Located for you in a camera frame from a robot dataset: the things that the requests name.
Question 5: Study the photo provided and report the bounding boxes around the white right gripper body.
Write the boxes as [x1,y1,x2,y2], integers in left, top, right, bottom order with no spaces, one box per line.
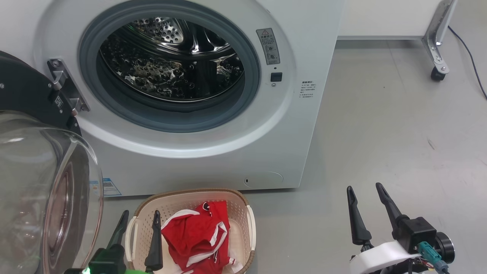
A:
[349,241,420,274]

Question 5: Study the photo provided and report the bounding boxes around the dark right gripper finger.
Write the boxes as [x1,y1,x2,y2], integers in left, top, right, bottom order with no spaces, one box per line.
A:
[347,186,373,246]
[376,183,404,239]

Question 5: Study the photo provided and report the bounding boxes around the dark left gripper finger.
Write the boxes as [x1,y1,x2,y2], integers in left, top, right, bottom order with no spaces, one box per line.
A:
[145,210,164,272]
[107,210,130,250]

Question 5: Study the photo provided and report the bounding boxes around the red shorts with white trim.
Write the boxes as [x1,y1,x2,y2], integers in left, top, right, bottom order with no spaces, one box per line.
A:
[161,201,231,267]

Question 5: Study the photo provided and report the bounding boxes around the red basketball jersey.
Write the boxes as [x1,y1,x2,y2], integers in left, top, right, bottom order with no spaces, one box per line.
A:
[179,244,236,274]

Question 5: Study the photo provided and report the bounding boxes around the black glass washing machine door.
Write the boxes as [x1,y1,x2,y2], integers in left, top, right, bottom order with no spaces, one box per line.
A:
[0,51,104,274]

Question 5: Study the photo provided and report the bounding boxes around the cream perforated laundry basket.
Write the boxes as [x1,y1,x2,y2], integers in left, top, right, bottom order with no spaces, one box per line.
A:
[125,189,257,274]

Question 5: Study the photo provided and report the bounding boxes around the white front-load washing machine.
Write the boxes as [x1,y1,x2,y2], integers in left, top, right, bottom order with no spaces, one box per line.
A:
[0,0,345,197]

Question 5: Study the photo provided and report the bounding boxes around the metal door hinge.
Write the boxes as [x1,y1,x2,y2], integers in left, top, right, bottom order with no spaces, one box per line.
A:
[47,59,91,116]

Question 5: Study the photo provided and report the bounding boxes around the steel washing drum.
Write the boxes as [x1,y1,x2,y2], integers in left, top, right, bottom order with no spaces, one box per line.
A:
[100,17,245,103]

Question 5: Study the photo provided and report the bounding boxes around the grey rubber door gasket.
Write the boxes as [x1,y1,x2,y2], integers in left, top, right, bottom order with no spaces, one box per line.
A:
[78,3,261,133]

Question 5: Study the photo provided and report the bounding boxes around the blue energy label sticker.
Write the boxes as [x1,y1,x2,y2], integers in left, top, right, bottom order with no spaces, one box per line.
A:
[89,178,123,197]

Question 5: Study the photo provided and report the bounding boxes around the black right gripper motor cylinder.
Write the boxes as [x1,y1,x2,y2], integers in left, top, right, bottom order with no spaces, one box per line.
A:
[434,232,456,264]

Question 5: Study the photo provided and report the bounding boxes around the round filter cover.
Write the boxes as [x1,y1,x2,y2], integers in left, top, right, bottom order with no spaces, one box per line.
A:
[243,171,284,188]

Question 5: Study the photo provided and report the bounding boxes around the small printed text label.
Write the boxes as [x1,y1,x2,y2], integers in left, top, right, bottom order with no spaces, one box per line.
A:
[300,80,317,100]

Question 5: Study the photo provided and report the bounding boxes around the metal table leg with caster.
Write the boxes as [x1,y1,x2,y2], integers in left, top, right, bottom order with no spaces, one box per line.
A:
[421,0,457,81]

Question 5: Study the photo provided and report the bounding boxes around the white table panel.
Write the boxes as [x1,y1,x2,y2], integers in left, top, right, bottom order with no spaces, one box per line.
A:
[337,0,444,41]

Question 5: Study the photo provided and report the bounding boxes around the grey warning label sticker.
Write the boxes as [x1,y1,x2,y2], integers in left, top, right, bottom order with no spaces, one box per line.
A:
[256,28,281,65]

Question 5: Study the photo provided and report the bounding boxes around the teal right camera cable connector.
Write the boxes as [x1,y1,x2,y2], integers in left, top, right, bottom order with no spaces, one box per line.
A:
[418,242,450,274]

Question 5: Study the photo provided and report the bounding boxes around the thin black floor cable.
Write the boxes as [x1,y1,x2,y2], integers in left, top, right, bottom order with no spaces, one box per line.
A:
[448,25,487,100]

